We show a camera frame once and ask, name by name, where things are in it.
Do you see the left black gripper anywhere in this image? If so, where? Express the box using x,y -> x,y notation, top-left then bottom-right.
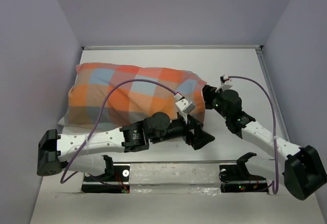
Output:
149,112 -> 214,150

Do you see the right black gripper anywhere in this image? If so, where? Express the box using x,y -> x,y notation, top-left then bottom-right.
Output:
189,84 -> 229,120

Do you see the orange blue checked pillowcase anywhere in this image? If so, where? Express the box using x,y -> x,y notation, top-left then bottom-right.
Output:
58,63 -> 206,131

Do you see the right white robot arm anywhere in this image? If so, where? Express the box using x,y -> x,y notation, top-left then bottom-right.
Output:
202,85 -> 326,200

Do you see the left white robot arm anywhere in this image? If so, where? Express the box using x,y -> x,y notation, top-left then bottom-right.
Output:
37,112 -> 215,181

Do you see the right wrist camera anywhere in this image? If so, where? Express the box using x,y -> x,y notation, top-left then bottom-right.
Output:
217,75 -> 232,92

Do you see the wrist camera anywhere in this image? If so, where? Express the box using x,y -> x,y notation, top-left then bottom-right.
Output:
174,93 -> 196,121
217,75 -> 232,92

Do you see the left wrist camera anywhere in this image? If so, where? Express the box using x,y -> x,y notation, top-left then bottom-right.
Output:
174,93 -> 196,121

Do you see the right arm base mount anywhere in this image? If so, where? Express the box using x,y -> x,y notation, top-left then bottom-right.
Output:
218,152 -> 269,193

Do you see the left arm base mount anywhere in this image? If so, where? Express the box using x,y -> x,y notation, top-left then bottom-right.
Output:
81,155 -> 130,194

